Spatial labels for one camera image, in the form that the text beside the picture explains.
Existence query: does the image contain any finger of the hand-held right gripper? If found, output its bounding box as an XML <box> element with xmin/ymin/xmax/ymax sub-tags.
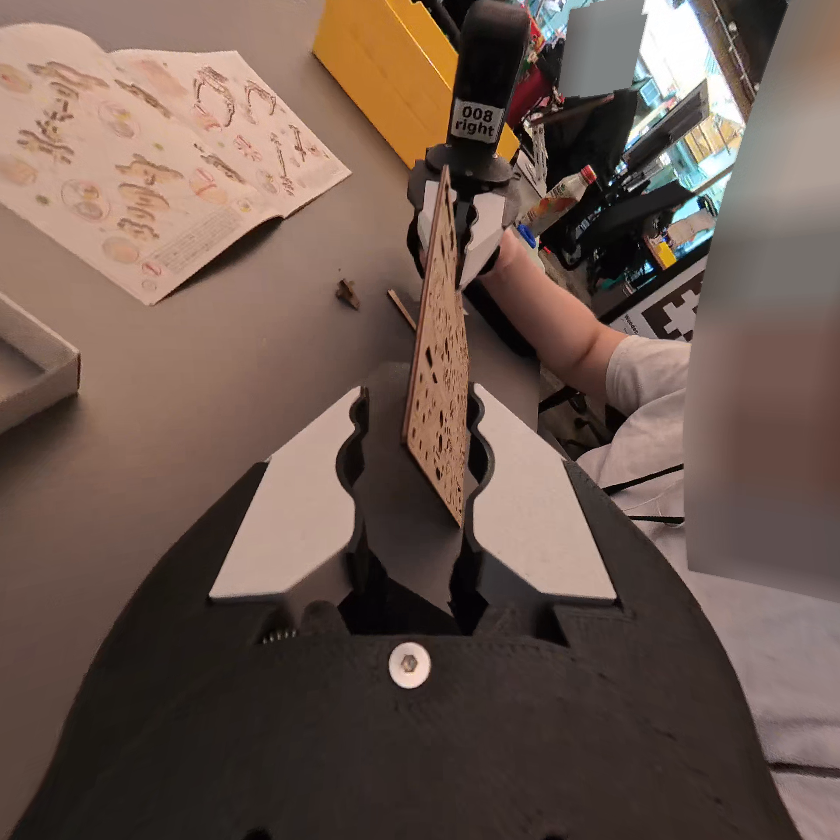
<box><xmin>455</xmin><ymin>194</ymin><xmax>506</xmax><ymax>291</ymax></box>
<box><xmin>420</xmin><ymin>177</ymin><xmax>445</xmax><ymax>249</ymax></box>

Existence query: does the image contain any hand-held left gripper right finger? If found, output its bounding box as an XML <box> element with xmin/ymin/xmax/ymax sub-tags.
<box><xmin>449</xmin><ymin>382</ymin><xmax>619</xmax><ymax>608</ymax></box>

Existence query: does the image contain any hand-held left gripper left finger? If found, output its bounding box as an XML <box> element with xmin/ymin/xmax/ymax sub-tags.
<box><xmin>209</xmin><ymin>386</ymin><xmax>370</xmax><ymax>601</ymax></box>

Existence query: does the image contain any laser-cut wooden parts sheet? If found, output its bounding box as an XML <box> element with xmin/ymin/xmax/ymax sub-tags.
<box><xmin>400</xmin><ymin>164</ymin><xmax>475</xmax><ymax>530</ymax></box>

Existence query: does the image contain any person's right forearm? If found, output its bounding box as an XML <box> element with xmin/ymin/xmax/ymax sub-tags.
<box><xmin>479</xmin><ymin>226</ymin><xmax>634</xmax><ymax>398</ymax></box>

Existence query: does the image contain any plastic drink bottle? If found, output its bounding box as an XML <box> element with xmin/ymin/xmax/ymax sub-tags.
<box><xmin>525</xmin><ymin>164</ymin><xmax>599</xmax><ymax>237</ymax></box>

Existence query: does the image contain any yellow box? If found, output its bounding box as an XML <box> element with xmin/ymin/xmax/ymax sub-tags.
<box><xmin>313</xmin><ymin>0</ymin><xmax>521</xmax><ymax>169</ymax></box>

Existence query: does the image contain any thin wooden strip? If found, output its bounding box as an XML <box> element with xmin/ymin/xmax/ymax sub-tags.
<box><xmin>386</xmin><ymin>289</ymin><xmax>420</xmax><ymax>332</ymax></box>

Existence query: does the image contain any computer monitor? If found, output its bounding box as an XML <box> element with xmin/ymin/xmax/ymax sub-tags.
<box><xmin>623</xmin><ymin>79</ymin><xmax>714</xmax><ymax>169</ymax></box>

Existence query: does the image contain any black white marker board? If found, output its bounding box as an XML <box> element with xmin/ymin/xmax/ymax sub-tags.
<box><xmin>607</xmin><ymin>257</ymin><xmax>711</xmax><ymax>344</ymax></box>

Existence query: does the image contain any paper instruction booklet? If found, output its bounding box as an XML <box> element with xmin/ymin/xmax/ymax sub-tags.
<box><xmin>0</xmin><ymin>23</ymin><xmax>353</xmax><ymax>307</ymax></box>

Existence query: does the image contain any black cord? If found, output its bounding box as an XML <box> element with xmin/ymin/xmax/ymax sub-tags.
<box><xmin>600</xmin><ymin>462</ymin><xmax>685</xmax><ymax>527</ymax></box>

